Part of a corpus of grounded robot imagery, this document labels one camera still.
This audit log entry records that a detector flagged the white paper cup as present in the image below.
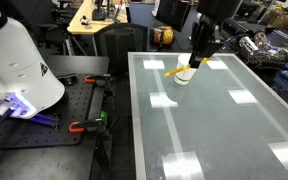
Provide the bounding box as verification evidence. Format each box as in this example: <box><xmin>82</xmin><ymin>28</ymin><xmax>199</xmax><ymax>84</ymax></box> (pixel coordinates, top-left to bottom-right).
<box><xmin>173</xmin><ymin>53</ymin><xmax>198</xmax><ymax>87</ymax></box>

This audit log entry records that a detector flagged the orange-handled black clamp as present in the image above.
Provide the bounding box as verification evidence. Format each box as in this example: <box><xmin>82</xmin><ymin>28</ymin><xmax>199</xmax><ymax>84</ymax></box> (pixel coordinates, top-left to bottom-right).
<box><xmin>68</xmin><ymin>117</ymin><xmax>106</xmax><ymax>134</ymax></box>
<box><xmin>83</xmin><ymin>73</ymin><xmax>112</xmax><ymax>89</ymax></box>

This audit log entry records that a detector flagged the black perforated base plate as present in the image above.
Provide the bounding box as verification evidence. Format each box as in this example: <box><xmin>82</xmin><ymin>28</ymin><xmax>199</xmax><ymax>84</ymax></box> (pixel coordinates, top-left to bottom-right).
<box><xmin>0</xmin><ymin>72</ymin><xmax>107</xmax><ymax>152</ymax></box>

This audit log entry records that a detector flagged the yellow pen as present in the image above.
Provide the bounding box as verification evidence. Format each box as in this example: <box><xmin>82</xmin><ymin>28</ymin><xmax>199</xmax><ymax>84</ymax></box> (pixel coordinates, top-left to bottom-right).
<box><xmin>163</xmin><ymin>57</ymin><xmax>214</xmax><ymax>78</ymax></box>

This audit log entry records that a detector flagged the yellow black round object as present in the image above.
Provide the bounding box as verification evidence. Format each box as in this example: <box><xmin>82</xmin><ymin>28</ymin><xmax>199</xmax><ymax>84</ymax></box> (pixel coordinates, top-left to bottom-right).
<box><xmin>149</xmin><ymin>25</ymin><xmax>176</xmax><ymax>47</ymax></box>

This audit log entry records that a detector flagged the black mesh chair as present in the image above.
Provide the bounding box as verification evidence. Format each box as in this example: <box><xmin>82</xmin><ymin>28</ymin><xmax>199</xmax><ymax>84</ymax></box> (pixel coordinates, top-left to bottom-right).
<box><xmin>93</xmin><ymin>22</ymin><xmax>150</xmax><ymax>77</ymax></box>

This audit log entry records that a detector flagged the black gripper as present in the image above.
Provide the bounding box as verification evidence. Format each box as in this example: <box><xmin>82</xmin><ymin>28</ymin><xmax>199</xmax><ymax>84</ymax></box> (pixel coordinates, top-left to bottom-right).
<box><xmin>187</xmin><ymin>0</ymin><xmax>242</xmax><ymax>69</ymax></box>

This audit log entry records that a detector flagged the green clamp tip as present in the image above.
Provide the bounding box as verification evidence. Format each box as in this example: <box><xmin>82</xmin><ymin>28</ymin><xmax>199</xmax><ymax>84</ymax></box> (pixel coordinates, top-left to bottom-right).
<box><xmin>98</xmin><ymin>110</ymin><xmax>109</xmax><ymax>126</ymax></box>

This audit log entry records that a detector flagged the light wooden desk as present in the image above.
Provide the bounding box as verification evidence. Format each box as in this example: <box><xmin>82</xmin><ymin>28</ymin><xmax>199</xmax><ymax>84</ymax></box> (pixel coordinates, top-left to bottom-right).
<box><xmin>66</xmin><ymin>0</ymin><xmax>129</xmax><ymax>36</ymax></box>

